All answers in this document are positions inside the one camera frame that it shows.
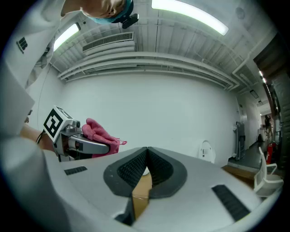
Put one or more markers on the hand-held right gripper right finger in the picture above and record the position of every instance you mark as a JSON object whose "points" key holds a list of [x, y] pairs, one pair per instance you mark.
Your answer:
{"points": [[199, 192]]}

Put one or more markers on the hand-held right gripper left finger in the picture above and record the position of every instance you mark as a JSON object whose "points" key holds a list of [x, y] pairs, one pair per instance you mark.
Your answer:
{"points": [[95, 181]]}

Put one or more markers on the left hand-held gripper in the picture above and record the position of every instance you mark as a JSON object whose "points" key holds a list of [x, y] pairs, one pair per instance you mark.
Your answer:
{"points": [[53, 123]]}

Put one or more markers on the pink cloth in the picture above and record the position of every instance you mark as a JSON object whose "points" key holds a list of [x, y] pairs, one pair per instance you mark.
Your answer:
{"points": [[97, 133]]}

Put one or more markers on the person's left forearm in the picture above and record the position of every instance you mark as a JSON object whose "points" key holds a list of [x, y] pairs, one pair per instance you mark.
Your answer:
{"points": [[31, 136]]}

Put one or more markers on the brown wooden platform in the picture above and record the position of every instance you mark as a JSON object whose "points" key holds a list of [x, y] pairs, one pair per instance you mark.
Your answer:
{"points": [[240, 175]]}

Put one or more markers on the grey metal cabinet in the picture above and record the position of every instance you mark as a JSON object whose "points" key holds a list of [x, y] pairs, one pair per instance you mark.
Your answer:
{"points": [[240, 140]]}

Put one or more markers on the white plastic chair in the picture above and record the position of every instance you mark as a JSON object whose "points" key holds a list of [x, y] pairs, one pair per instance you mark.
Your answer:
{"points": [[267, 179]]}

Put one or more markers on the red fire extinguisher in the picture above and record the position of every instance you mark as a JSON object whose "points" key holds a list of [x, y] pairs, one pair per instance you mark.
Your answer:
{"points": [[270, 154]]}

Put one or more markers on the white ceiling pipes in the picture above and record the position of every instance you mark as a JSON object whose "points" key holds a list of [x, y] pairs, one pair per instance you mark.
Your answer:
{"points": [[147, 61]]}

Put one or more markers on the white ceiling air vent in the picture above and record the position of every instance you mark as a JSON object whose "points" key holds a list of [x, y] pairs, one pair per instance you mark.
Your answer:
{"points": [[108, 43]]}

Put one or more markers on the long ceiling light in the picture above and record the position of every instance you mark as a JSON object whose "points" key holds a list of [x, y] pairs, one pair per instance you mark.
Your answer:
{"points": [[66, 36], [192, 14]]}

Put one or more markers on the person in white coat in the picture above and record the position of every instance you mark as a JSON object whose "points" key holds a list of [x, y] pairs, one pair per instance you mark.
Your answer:
{"points": [[34, 27]]}

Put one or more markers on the person's head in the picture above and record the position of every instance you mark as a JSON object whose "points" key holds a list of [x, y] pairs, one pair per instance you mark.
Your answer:
{"points": [[99, 9]]}

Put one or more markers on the teal head band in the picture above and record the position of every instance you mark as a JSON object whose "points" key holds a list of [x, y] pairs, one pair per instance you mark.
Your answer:
{"points": [[127, 9]]}

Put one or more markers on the black head camera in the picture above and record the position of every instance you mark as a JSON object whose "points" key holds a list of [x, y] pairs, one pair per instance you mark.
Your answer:
{"points": [[130, 20]]}

